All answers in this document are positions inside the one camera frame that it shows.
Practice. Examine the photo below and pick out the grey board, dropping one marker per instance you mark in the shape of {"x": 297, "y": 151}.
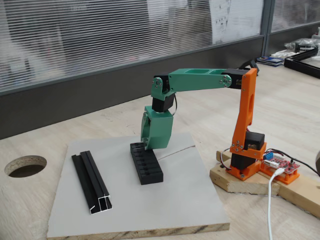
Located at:
{"x": 187, "y": 187}

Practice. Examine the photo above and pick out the white packet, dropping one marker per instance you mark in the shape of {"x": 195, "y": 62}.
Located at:
{"x": 280, "y": 53}

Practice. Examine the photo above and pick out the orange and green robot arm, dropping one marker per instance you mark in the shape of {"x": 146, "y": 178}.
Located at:
{"x": 246, "y": 105}

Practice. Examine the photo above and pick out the black rectangular frame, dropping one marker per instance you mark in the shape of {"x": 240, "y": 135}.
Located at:
{"x": 300, "y": 65}

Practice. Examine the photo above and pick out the black slotted holder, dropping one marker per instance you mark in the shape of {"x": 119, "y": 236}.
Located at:
{"x": 152, "y": 178}

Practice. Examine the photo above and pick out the white printed paper sheet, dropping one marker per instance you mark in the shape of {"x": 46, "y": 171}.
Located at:
{"x": 235, "y": 20}

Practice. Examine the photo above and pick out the dark machine part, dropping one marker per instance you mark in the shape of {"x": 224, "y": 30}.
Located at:
{"x": 303, "y": 45}

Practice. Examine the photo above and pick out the black aluminium profile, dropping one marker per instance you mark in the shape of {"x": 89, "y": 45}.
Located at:
{"x": 87, "y": 180}

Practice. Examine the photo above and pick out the red controller board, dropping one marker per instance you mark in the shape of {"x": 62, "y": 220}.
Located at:
{"x": 287, "y": 166}

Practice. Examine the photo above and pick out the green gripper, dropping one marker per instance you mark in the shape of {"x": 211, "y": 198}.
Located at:
{"x": 160, "y": 130}

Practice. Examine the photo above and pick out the stack of printed booklets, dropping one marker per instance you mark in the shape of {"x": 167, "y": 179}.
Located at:
{"x": 270, "y": 61}

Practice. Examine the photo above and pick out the wedge-shaped wooden block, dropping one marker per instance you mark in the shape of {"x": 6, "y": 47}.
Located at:
{"x": 240, "y": 186}

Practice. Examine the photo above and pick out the long wooden base plank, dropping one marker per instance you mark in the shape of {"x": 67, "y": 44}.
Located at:
{"x": 307, "y": 197}

